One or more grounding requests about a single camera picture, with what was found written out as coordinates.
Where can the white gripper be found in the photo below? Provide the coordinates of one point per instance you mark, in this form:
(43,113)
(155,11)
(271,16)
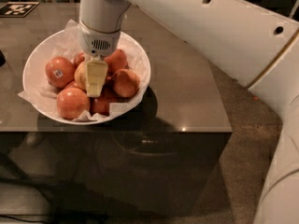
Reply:
(99,43)

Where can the yellowish apple with sticker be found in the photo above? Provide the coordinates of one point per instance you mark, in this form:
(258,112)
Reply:
(80,76)

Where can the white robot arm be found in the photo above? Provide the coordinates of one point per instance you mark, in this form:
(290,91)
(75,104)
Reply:
(257,47)

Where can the red apple back left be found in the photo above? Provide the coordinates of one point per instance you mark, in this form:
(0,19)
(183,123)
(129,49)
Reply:
(79,58)

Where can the red apple back right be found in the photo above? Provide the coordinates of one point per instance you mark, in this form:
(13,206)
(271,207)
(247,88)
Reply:
(117,60)

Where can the small red apple middle left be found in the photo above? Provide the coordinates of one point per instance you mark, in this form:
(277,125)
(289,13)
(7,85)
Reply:
(72,84)

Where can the red apple with sticker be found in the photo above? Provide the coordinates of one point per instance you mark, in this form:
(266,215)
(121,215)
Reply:
(60,71)

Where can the dark red apple front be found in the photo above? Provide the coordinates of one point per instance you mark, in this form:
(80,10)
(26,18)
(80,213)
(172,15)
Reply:
(102,103)

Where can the red apple front left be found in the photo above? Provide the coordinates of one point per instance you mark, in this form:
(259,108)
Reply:
(71,102)

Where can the white bowl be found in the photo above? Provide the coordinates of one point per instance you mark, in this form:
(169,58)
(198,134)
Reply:
(37,62)

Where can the white paper liner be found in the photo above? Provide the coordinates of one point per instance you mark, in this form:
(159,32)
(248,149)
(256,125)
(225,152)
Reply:
(68,31)

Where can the dark object at left edge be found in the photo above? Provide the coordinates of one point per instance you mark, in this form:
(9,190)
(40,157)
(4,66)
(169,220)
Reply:
(2,58)

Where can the black white fiducial marker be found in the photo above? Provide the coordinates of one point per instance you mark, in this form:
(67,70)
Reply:
(17,9)

